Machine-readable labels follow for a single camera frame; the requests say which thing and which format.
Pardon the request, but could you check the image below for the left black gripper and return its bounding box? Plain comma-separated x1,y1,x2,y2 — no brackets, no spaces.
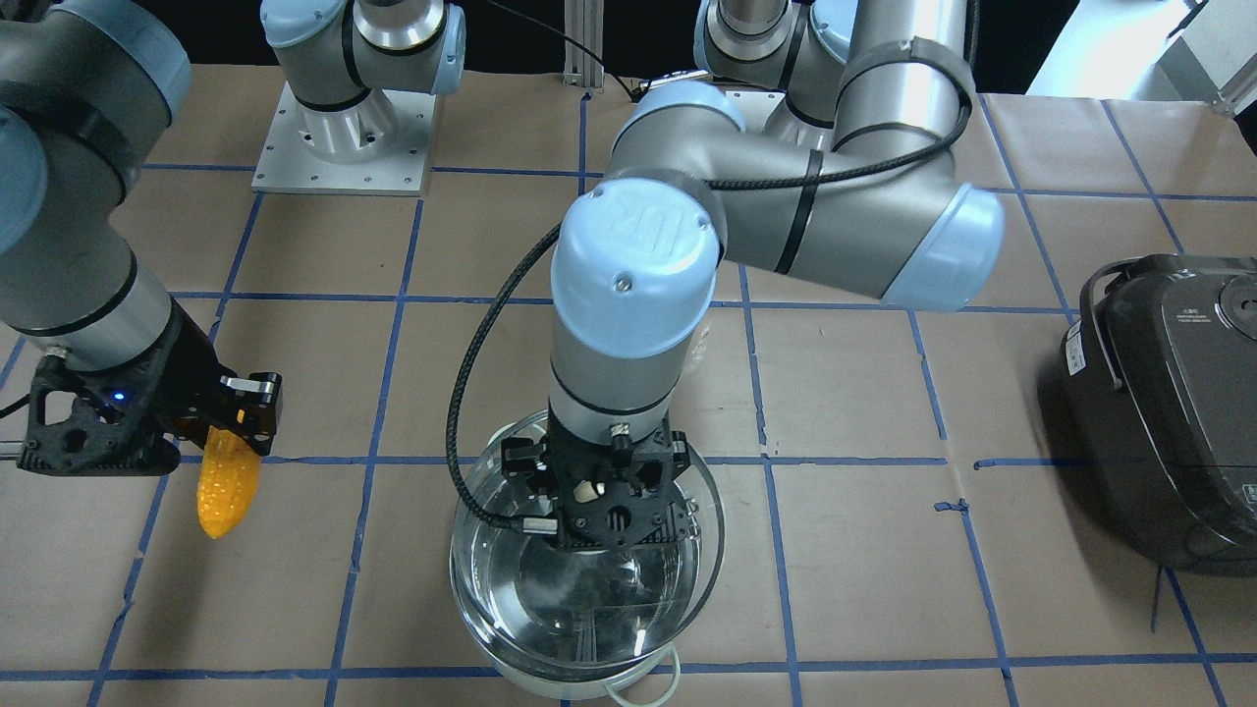
500,421,690,531

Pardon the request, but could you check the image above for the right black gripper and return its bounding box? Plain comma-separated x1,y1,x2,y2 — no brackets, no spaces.
151,299,283,457

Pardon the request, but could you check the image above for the yellow corn cob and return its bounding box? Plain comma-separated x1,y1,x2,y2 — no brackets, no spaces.
194,426,261,540

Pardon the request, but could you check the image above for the glass pot lid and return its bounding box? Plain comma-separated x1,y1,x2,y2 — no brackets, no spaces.
450,410,727,669

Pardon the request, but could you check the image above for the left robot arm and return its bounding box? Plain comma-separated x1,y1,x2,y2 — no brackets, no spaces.
453,1,1006,550

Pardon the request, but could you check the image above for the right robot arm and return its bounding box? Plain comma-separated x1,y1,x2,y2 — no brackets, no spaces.
3,1,466,476

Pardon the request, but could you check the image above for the black rice cooker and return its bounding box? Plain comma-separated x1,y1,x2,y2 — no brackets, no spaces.
1061,254,1256,577

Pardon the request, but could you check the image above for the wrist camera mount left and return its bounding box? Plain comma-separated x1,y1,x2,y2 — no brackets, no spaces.
519,491,701,552

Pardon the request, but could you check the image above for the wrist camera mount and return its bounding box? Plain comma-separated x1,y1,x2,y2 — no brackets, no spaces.
519,491,701,552
15,351,181,477

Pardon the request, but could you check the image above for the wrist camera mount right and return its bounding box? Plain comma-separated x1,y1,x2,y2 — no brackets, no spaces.
15,351,181,477

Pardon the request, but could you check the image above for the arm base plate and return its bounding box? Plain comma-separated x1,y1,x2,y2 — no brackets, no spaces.
724,88,833,151
251,86,441,198

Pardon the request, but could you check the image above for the aluminium frame post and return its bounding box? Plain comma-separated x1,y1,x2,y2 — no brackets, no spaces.
562,0,606,92

